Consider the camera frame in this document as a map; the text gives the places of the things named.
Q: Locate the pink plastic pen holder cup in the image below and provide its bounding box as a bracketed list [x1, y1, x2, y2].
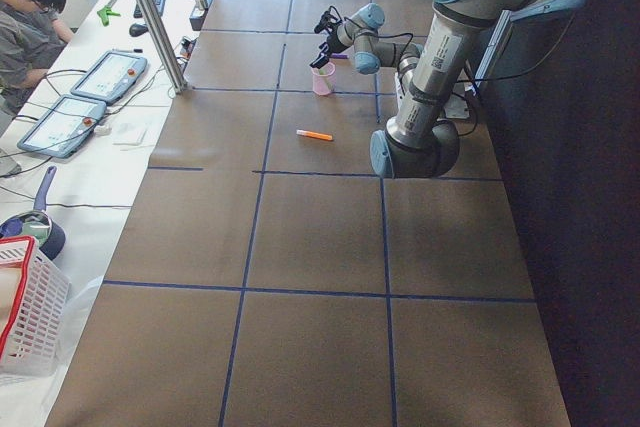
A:
[311, 68, 335, 96]

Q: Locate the teach pendant tablet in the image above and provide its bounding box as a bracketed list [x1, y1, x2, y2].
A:
[70, 50, 148, 105]
[17, 95, 107, 158]

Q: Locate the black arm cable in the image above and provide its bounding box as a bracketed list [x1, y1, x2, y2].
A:
[327, 5, 416, 56]

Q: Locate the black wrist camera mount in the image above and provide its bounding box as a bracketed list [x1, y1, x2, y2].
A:
[314, 5, 343, 34]

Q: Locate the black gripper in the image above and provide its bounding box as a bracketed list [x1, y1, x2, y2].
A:
[310, 37, 343, 68]

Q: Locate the upper teach pendant tablet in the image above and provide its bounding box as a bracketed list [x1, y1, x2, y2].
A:
[70, 50, 148, 105]

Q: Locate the black computer mouse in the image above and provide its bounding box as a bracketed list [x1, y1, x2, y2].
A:
[128, 23, 148, 38]

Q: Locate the white red plastic basket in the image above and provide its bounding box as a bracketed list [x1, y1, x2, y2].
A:
[1, 236, 70, 382]

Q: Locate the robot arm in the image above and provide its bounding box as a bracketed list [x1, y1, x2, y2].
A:
[311, 0, 585, 178]

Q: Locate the person in grey shirt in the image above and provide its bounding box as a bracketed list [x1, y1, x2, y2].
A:
[1, 0, 73, 114]

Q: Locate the orange highlighter pen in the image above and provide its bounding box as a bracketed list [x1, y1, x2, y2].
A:
[296, 129, 333, 142]

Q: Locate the white folded paper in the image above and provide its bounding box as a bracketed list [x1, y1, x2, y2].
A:
[112, 123, 148, 147]

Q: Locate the black marker pen on desk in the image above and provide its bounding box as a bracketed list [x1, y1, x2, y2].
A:
[113, 48, 144, 54]

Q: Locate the green plastic clamp tool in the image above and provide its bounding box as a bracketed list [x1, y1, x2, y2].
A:
[97, 6, 121, 26]

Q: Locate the lower teach pendant tablet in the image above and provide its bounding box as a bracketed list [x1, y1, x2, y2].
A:
[17, 95, 107, 158]

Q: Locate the aluminium frame post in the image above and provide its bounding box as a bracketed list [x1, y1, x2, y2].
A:
[136, 0, 187, 94]

